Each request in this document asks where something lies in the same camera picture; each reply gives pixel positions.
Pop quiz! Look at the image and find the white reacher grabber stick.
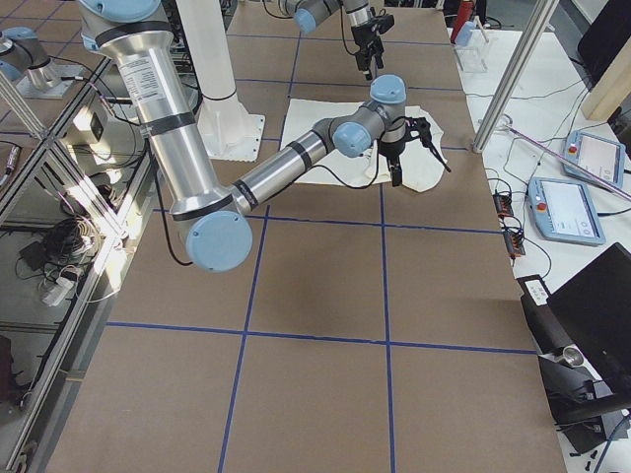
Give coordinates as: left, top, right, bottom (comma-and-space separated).
496, 116, 631, 201

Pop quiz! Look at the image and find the clear acrylic rack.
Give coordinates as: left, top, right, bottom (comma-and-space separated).
454, 30, 490, 73

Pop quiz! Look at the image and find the red cylinder bottle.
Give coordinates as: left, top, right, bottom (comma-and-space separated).
454, 0, 475, 33

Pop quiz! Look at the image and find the wooden stick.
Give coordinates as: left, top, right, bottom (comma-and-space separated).
474, 16, 490, 43

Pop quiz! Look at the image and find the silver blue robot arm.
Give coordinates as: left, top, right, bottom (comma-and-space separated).
277, 0, 394, 81
80, 1, 441, 272

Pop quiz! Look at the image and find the far blue teach pendant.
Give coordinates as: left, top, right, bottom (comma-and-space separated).
564, 130, 626, 188

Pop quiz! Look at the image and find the small black electronics board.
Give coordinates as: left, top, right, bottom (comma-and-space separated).
492, 191, 515, 218

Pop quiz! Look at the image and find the near blue teach pendant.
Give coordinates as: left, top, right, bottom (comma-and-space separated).
527, 177, 606, 246

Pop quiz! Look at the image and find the black laptop computer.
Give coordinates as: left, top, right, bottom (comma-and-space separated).
547, 242, 630, 392

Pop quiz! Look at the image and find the white power strip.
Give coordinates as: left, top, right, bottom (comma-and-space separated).
41, 276, 76, 306

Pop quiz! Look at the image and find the cream long-sleeve cat shirt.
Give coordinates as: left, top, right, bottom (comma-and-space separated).
281, 99, 445, 192

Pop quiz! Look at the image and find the blue teach pendant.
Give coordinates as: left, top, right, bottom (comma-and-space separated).
527, 177, 606, 246
564, 130, 626, 188

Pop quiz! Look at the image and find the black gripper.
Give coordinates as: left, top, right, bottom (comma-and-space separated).
381, 116, 452, 186
351, 14, 394, 81

